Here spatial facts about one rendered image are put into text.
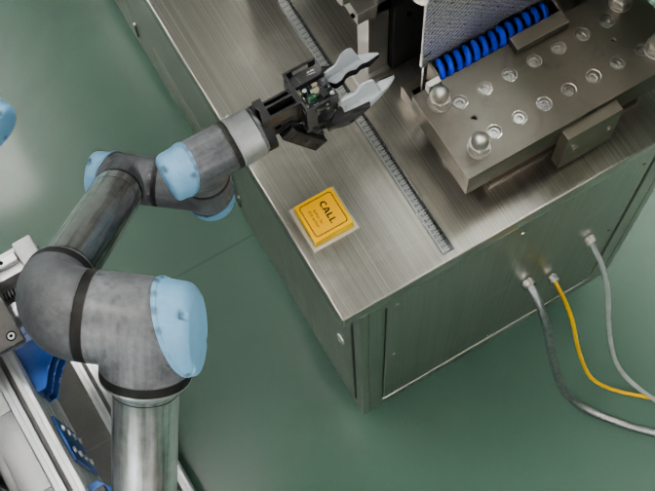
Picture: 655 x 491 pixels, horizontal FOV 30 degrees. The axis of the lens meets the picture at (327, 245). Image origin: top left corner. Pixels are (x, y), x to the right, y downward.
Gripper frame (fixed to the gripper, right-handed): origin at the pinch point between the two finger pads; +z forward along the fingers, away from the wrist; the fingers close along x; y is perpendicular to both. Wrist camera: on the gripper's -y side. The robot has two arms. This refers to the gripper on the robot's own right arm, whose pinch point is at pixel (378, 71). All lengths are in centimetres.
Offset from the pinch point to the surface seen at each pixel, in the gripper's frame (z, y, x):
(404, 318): -9.5, -40.1, -24.2
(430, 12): 8.6, 9.3, 0.0
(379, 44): 5.2, -9.3, 8.5
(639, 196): 41, -49, -24
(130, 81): -24, -107, 80
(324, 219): -16.0, -16.9, -9.9
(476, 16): 17.1, 0.6, 0.2
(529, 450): 10, -110, -46
